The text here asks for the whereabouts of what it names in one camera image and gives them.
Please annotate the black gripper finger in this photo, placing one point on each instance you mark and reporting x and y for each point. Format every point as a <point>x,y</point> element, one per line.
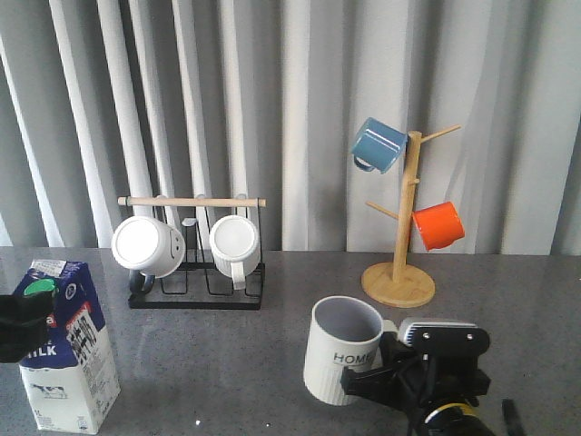
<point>23,324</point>

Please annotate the wooden mug tree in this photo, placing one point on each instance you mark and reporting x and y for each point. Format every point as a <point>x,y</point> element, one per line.
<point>396,283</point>

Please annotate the blue enamel mug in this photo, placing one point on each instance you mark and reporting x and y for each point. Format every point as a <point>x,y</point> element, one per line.
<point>377,146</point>

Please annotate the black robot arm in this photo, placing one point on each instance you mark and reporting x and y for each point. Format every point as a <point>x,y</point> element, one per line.
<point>444,418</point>

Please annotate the orange enamel mug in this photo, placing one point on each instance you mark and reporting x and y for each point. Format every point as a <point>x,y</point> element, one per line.
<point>439,226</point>

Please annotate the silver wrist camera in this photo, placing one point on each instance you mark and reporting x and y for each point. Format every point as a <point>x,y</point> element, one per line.
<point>411,324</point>

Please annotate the white ribbed hanging mug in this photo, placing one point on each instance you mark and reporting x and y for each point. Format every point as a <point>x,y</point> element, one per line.
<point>234,242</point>

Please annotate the blue white milk carton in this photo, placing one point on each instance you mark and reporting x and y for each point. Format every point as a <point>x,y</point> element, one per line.
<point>71,381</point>

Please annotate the white smiley face mug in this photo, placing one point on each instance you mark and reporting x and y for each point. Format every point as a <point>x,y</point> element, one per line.
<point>149,249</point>

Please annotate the black wire mug rack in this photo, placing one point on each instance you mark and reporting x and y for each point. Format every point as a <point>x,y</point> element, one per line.
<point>197,283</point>

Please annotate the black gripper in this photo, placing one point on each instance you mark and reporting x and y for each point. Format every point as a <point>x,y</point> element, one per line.
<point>441,363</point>

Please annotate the white HOME mug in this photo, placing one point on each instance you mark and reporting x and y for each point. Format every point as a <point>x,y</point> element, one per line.
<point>344,334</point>

